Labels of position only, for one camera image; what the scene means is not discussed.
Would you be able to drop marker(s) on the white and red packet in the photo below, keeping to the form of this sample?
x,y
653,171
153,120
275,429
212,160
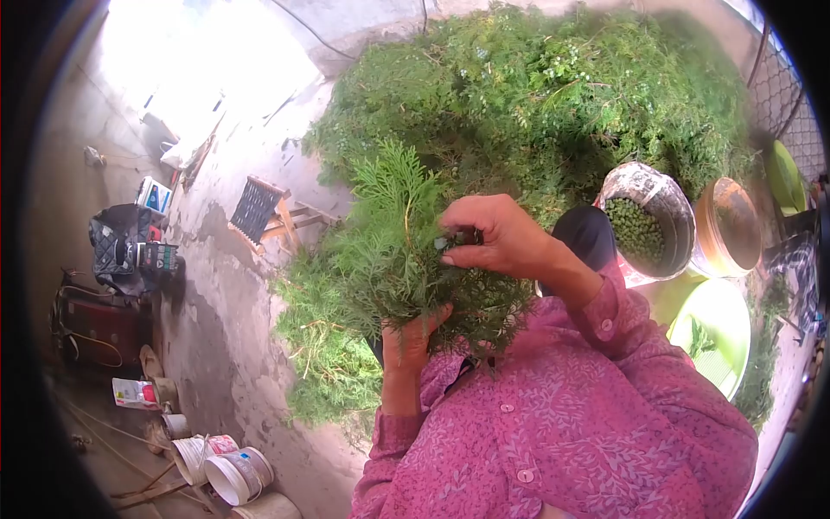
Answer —
x,y
133,393

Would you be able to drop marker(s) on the white and blue box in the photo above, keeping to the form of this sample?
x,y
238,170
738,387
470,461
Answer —
x,y
154,194

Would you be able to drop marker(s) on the heap of green seeds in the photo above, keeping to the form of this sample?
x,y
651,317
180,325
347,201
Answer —
x,y
634,230

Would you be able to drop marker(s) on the person's right hand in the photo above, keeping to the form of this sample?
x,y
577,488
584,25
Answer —
x,y
512,240

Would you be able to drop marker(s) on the green cypress branch bunch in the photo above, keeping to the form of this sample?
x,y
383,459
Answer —
x,y
389,259

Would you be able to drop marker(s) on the dark red machine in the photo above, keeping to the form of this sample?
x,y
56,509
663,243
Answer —
x,y
97,324

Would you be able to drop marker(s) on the person's left thumb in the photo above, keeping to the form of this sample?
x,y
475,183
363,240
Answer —
x,y
433,319

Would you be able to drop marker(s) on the light green plastic basin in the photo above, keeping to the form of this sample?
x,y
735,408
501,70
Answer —
x,y
720,324

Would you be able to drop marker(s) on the small green sprig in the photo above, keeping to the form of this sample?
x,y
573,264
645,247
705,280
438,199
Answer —
x,y
699,337

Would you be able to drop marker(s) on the person's left hand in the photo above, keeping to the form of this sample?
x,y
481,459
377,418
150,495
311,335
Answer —
x,y
405,350

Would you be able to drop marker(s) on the person's right thumb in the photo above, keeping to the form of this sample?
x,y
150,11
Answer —
x,y
473,258

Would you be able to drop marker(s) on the black printed box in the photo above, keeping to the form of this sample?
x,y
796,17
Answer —
x,y
157,256

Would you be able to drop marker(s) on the plaid cloth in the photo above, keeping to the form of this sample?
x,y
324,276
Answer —
x,y
801,272

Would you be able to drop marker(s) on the worn white bucket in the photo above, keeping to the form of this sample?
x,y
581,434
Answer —
x,y
674,207

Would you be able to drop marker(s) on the person's right index finger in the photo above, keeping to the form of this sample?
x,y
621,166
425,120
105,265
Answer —
x,y
470,211

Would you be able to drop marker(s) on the black quilted bag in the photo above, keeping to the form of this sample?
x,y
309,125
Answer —
x,y
117,246

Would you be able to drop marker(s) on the large pile of cypress cuttings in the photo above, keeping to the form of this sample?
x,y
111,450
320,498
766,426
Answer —
x,y
538,97

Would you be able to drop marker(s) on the white plastic bucket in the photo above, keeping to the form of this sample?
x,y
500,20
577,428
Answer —
x,y
269,508
194,457
237,477

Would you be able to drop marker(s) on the person's legs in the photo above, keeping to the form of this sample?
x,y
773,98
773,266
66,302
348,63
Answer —
x,y
587,237

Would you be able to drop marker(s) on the brown rusty bucket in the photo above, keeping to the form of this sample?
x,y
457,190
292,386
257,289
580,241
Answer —
x,y
729,224

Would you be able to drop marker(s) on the person's body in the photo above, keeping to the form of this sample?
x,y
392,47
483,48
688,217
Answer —
x,y
557,441

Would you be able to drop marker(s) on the small beige cup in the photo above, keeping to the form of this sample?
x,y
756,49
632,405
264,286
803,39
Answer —
x,y
176,426
166,390

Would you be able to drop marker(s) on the small wooden woven stool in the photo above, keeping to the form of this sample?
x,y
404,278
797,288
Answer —
x,y
256,207

